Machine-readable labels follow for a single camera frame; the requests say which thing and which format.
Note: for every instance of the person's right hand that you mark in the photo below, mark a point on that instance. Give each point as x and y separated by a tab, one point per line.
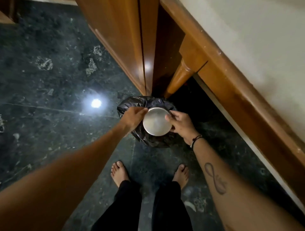
183	126

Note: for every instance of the person's left hand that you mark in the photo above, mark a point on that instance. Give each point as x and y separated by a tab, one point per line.
131	118

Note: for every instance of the person's left fingers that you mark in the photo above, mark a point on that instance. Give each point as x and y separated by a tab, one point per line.
142	111

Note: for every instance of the person's right thumb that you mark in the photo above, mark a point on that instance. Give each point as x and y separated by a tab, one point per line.
169	120

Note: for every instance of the round steel bowl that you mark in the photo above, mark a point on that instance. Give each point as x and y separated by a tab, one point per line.
156	121

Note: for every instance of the person's left forearm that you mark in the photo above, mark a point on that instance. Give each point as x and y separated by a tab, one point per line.
59	180

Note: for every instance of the person's right forearm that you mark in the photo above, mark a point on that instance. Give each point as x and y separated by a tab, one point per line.
238	190

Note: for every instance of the black bin liner bag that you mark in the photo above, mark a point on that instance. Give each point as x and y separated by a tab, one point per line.
145	138

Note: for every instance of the black thread wristband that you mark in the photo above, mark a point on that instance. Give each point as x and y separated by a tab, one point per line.
195	139

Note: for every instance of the person's right foot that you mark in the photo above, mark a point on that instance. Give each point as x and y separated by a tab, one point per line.
181	175

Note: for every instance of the person's foot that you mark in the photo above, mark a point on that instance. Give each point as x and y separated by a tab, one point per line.
181	175
119	173

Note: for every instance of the person's left foot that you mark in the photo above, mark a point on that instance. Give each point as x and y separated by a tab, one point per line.
119	173

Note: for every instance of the wooden cabinet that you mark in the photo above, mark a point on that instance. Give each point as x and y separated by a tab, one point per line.
133	35

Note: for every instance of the person's right leg black trousers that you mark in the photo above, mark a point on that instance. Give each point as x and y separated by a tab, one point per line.
170	209

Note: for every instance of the person's leg black trousers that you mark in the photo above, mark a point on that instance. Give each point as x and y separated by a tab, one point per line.
119	209
170	209

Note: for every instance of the person's left leg black trousers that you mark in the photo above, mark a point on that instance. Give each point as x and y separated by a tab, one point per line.
119	209

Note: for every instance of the white mattress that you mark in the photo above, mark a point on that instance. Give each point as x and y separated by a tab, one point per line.
257	52

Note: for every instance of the wooden bed frame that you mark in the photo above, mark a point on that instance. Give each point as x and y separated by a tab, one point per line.
238	95

